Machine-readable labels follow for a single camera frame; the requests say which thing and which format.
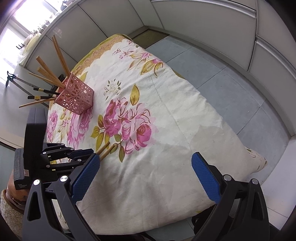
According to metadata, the person left hand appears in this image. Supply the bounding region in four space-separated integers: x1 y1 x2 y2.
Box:
6 171 30 209

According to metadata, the floral tablecloth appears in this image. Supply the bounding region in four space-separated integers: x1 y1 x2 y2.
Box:
47 34 267 235

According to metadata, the brown floor mat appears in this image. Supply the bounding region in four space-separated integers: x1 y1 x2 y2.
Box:
132 29 168 49

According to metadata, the mop handle with clip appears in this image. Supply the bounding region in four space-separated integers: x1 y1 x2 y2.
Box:
4 70 58 107

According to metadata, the pink perforated utensil holder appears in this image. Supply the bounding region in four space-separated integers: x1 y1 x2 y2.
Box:
54 73 94 115

